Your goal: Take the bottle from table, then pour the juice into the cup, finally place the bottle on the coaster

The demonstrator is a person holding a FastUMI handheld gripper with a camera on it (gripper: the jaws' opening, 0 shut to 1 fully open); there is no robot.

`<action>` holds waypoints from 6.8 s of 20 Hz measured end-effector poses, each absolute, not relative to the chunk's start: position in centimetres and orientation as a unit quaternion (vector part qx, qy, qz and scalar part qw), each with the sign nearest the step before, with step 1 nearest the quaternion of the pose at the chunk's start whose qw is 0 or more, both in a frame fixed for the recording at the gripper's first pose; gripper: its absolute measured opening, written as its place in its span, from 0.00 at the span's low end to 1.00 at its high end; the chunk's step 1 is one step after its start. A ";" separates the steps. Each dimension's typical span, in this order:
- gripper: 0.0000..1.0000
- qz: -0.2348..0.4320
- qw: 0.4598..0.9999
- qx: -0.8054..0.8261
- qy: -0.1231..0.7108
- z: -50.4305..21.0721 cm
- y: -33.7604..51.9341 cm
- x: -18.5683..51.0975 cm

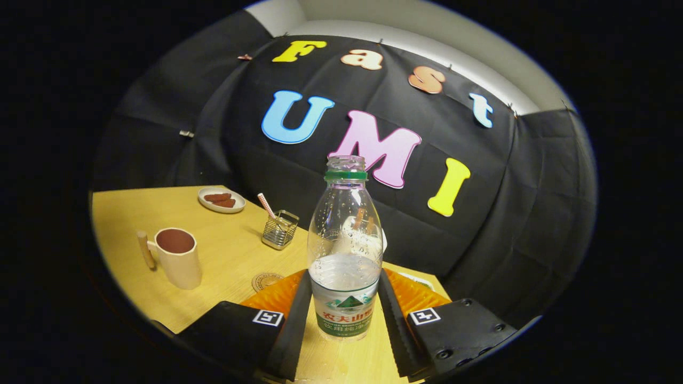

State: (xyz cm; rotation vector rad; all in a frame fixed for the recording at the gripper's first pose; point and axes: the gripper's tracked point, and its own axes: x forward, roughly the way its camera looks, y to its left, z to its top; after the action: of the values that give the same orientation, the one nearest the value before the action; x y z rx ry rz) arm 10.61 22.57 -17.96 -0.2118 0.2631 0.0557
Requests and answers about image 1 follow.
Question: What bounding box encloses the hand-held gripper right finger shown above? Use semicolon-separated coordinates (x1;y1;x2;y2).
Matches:
377;268;519;382

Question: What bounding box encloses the black backdrop cloth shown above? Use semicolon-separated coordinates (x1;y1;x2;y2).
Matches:
91;11;597;326

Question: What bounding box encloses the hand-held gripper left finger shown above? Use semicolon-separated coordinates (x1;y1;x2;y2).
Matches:
175;268;313;381

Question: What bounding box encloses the white round plate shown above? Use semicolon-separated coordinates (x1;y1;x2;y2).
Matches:
198;187;247;214

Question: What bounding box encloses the wooden table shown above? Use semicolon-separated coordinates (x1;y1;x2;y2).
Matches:
92;185;451;384

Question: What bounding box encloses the metal wire basket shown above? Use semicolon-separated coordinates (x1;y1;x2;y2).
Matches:
261;210;300;251

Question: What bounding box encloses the clear plastic juice bottle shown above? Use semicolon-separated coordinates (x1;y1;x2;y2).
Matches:
307;155;384;342

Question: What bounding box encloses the cream cup with wooden handle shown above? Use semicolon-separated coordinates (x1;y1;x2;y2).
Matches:
137;228;203;290

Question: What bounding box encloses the round wooden coaster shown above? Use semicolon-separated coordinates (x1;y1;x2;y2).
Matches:
252;273;285;293

